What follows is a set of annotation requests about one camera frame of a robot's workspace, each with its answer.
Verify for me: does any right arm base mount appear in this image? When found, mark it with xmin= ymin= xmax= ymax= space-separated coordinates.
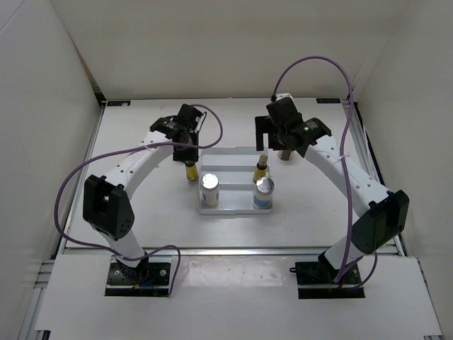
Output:
xmin=289 ymin=261 xmax=365 ymax=300

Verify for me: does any silver lid white bottle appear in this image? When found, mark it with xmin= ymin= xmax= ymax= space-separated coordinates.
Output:
xmin=200 ymin=173 xmax=219 ymax=208

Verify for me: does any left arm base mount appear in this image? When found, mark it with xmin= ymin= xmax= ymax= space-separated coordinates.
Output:
xmin=104 ymin=257 xmax=181 ymax=298

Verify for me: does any white tiered tray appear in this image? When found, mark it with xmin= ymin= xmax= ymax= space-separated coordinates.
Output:
xmin=198 ymin=147 xmax=273 ymax=216

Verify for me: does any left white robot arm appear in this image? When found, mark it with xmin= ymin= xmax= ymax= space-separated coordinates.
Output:
xmin=82 ymin=104 xmax=205 ymax=283

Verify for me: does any brown spice jar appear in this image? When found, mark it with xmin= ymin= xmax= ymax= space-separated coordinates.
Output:
xmin=277 ymin=149 xmax=293 ymax=162

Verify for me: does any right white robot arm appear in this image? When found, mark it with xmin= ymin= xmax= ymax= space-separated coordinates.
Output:
xmin=255 ymin=96 xmax=410 ymax=283

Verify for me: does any silver lid blue bottle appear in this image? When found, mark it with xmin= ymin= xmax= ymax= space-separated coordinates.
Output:
xmin=253 ymin=177 xmax=275 ymax=210

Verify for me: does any aluminium frame rail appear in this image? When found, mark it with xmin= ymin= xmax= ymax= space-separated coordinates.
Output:
xmin=35 ymin=249 xmax=440 ymax=339

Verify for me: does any yellow label bottle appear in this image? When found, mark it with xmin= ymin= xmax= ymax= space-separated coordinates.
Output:
xmin=253 ymin=154 xmax=268 ymax=183
xmin=185 ymin=162 xmax=198 ymax=181

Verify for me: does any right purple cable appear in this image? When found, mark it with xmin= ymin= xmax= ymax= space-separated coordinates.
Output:
xmin=271 ymin=55 xmax=378 ymax=288

